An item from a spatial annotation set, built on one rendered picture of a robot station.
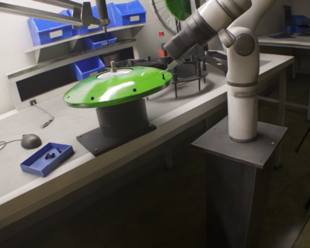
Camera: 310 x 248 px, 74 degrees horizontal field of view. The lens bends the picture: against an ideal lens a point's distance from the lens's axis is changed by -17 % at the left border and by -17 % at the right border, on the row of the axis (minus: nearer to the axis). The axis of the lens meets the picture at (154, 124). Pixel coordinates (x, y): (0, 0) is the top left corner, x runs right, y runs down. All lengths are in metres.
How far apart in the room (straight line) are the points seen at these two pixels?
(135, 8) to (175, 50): 1.20
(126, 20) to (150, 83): 1.00
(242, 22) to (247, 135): 0.33
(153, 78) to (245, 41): 0.26
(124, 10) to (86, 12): 0.95
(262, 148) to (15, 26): 1.37
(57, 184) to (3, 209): 0.15
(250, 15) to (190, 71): 0.41
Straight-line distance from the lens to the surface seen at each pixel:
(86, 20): 0.84
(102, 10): 0.93
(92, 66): 1.60
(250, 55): 0.65
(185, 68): 1.01
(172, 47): 0.55
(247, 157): 0.66
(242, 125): 0.70
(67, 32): 1.36
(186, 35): 0.54
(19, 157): 0.79
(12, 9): 0.70
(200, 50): 1.33
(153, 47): 1.94
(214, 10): 0.52
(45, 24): 1.53
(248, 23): 0.72
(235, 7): 0.52
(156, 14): 1.21
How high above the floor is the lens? 1.21
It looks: 24 degrees down
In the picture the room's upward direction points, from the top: 9 degrees counter-clockwise
